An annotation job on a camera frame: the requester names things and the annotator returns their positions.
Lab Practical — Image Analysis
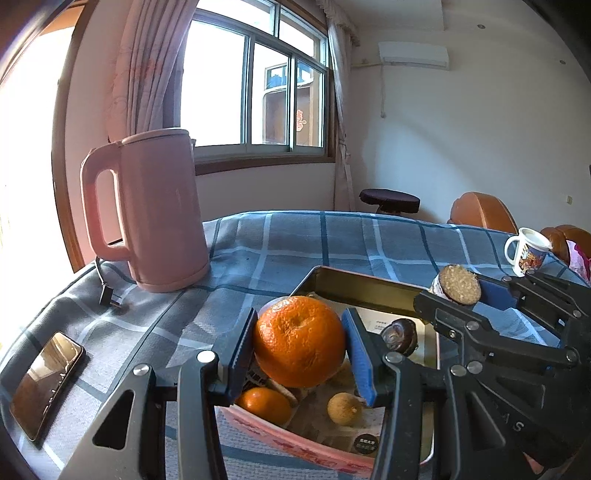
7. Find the brown leather armchair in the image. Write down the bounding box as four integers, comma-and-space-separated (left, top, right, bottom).
448, 191, 519, 234

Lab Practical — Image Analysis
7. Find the black smartphone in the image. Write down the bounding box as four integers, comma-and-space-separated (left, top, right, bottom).
9, 331, 87, 442

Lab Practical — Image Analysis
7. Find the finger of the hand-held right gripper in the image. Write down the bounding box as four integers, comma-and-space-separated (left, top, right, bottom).
413, 288, 580, 371
478, 271, 591, 352

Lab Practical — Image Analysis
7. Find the white cartoon print mug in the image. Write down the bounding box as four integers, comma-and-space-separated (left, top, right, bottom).
503, 227, 553, 278

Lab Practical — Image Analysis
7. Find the pink curtain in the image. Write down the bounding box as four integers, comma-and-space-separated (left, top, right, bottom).
106, 0, 199, 144

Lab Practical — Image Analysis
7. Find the white air conditioner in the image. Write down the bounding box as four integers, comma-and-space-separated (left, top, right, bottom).
379, 41, 450, 70

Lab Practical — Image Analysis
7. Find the sliding glass window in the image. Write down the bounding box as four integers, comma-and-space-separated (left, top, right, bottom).
178, 0, 335, 176

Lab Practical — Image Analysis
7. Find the large orange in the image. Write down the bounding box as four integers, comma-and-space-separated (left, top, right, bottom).
253, 295, 347, 388

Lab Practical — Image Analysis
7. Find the brown leather sofa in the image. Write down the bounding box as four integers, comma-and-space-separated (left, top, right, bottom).
539, 224, 591, 278

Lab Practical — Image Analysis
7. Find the black power cord plug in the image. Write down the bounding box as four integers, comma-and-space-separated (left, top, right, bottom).
95, 256, 124, 312

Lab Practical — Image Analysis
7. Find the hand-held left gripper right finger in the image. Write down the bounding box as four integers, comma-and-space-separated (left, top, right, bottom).
341, 308, 522, 480

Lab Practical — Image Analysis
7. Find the small yellow round fruit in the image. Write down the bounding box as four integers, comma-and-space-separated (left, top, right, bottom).
327, 392, 362, 426

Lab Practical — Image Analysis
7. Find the wooden framed side window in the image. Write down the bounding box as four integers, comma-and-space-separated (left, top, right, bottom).
0, 0, 88, 352

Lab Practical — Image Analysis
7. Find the dark round stool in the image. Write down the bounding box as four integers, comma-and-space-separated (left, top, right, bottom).
359, 188, 421, 215

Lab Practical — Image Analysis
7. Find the beige tied curtain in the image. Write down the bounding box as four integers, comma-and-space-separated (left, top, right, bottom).
321, 0, 365, 213

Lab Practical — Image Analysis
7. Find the pink electric kettle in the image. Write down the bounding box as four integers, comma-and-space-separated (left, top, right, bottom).
80, 128, 211, 293

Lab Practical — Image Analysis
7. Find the rectangular metal tin box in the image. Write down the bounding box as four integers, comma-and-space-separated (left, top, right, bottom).
217, 265, 441, 478

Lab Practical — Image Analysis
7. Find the pink floral cloth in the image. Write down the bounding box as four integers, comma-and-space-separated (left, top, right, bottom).
569, 240, 591, 282

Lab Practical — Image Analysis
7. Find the small orange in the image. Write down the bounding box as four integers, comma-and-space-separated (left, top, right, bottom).
236, 387, 293, 426

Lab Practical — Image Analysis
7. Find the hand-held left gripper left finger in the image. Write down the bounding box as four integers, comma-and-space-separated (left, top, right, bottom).
60, 307, 258, 480

